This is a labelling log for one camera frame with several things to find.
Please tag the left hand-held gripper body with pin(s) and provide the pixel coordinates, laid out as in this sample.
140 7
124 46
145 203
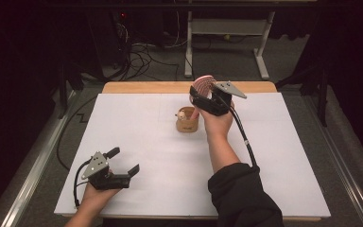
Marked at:
102 176

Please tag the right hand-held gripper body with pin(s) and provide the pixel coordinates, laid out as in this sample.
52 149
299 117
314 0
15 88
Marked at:
219 105

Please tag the pink hairbrush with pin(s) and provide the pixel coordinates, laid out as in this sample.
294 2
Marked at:
203 86

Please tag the tan bag-shaped holder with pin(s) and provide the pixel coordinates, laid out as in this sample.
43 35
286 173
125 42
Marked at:
187 126

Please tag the person's right hand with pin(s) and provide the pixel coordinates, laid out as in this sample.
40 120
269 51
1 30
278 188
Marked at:
217 124

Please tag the person's left hand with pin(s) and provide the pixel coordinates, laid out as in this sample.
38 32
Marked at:
99 197

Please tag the white round object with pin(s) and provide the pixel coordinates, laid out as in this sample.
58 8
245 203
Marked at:
181 114

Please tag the white table mat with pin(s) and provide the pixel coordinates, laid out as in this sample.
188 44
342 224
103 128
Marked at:
157 157

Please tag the white metal stand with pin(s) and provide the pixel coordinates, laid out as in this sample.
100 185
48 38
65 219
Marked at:
227 26

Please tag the dark metal stand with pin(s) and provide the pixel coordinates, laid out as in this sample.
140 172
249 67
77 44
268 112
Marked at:
312 85
69 85

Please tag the person's black sleeve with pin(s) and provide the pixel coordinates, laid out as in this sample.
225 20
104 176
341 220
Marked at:
242 198

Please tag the dark computer tower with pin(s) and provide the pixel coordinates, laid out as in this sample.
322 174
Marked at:
107 38

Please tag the aluminium floor rail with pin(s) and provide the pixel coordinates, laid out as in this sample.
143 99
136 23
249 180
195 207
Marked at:
346 170
34 170

